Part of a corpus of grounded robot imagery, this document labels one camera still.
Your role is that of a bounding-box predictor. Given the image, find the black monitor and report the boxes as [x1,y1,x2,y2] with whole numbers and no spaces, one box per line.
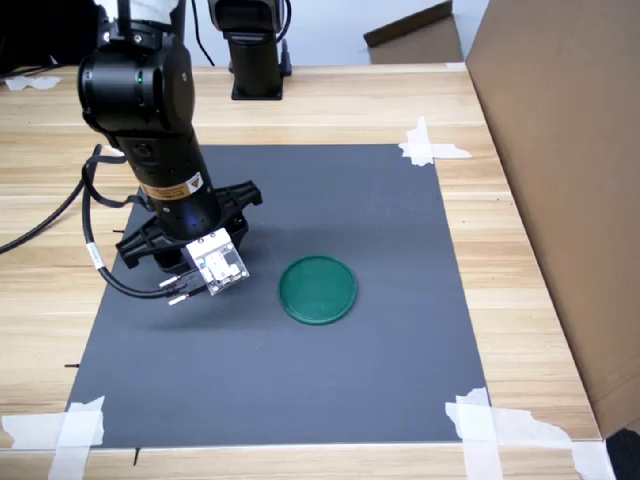
[0,0,101,80]

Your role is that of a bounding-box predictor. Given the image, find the thin black cable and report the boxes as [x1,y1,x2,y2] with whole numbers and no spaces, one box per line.
[192,0,217,68]
[276,0,294,77]

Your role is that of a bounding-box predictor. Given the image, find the dark grey mat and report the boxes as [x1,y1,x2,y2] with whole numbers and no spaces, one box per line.
[66,143,491,449]

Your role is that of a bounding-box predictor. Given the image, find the round green lid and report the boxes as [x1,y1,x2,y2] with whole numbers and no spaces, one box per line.
[278,255,358,326]

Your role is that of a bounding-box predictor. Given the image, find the folded brown cardboard box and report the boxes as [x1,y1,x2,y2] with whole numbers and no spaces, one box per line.
[362,0,466,66]

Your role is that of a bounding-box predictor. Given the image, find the black camera cable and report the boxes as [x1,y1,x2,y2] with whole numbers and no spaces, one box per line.
[0,169,211,308]
[80,143,211,301]

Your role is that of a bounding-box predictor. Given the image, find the white camera box with board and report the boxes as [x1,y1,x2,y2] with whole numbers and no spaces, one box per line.
[185,227,251,297]

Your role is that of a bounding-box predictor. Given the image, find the small black box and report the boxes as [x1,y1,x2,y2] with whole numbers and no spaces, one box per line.
[606,428,640,480]

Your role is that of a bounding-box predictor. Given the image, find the brown cardboard panel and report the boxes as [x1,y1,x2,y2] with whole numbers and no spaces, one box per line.
[464,0,640,439]

